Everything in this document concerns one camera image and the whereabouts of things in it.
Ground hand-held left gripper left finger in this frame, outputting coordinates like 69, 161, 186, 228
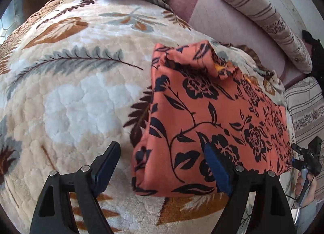
30, 141, 121, 234

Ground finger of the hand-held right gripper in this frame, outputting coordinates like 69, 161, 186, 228
291, 143, 308, 159

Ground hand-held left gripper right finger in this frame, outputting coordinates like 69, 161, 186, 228
204, 143, 295, 234

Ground orange floral blouse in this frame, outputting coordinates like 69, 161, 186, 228
131, 40, 293, 197

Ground person's right forearm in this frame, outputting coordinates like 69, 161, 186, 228
295, 197, 318, 234

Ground black clothes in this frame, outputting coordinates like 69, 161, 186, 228
302, 30, 324, 78

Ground person's right hand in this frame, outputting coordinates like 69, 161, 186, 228
294, 171, 318, 206

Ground striped floral cushion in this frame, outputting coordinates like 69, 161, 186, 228
283, 76, 324, 149

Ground cream leaf print blanket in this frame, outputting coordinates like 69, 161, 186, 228
0, 0, 298, 234

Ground striped bolster pillow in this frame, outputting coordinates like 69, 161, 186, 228
211, 0, 313, 74

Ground pink bed sheet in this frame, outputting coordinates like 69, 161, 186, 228
166, 0, 310, 89

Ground patterned glass window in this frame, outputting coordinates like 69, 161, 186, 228
0, 0, 26, 45

